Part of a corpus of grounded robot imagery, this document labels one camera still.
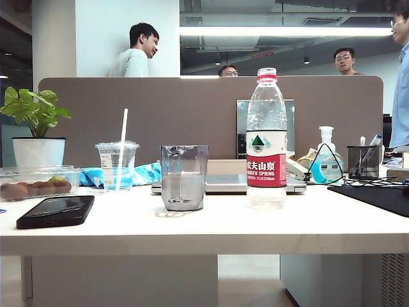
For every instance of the beige stapler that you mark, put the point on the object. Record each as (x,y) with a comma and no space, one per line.
(297,169)

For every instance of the silver laptop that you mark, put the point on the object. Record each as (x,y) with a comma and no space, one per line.
(225,185)

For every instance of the blue hand sanitizer pump bottle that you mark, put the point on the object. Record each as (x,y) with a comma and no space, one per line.
(326,168)

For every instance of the white drinking straw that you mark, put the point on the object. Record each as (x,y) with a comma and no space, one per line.
(124,128)

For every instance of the green fruit piece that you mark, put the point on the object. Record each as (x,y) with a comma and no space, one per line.
(55,179)

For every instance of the man in dark shirt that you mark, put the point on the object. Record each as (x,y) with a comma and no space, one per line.
(344,60)

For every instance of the clear plastic fruit container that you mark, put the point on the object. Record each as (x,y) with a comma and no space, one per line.
(19,174)

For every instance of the blue white patterned cloth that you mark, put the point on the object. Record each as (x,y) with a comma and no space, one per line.
(145,174)

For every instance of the black smartphone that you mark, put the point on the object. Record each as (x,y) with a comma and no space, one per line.
(54,211)

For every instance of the blue white marker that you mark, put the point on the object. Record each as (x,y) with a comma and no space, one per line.
(376,139)

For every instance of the beige desk cabinet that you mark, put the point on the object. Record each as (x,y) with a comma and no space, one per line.
(121,278)

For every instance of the man in blue shirt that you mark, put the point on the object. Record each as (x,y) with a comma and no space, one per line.
(401,105)

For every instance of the white plant pot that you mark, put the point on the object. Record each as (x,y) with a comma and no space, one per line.
(38,152)

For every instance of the red label mineral water bottle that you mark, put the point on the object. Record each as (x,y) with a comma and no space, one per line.
(266,169)

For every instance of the green leafy plant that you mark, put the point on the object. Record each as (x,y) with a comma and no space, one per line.
(35,108)

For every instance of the white vented cabinet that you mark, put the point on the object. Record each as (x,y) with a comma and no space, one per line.
(335,278)

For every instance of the black mouse mat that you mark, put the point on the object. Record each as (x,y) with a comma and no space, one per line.
(377,198)

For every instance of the white pen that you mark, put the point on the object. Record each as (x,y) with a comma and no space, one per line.
(362,140)

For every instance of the brown desk partition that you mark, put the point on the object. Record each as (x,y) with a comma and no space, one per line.
(175,112)

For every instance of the man in grey t-shirt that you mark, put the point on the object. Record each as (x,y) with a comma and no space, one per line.
(134,64)

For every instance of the black mesh pen holder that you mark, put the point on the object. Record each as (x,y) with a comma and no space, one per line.
(364,163)

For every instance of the clear faceted glass mug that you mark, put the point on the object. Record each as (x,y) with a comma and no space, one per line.
(183,185)

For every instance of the clear lidded plastic cup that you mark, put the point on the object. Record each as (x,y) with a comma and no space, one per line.
(110,166)

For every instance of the white ceiling light strip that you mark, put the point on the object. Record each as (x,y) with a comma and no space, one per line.
(287,31)

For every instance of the seated man with glasses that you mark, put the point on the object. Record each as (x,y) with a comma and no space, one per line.
(227,71)

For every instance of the brown kiwi fruit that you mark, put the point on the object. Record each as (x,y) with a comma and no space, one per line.
(30,188)
(12,192)
(63,187)
(44,188)

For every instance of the yellow snack wrapper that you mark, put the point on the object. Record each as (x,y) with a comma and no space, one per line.
(308,155)

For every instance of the beige flat box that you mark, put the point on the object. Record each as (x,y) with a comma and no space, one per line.
(227,166)

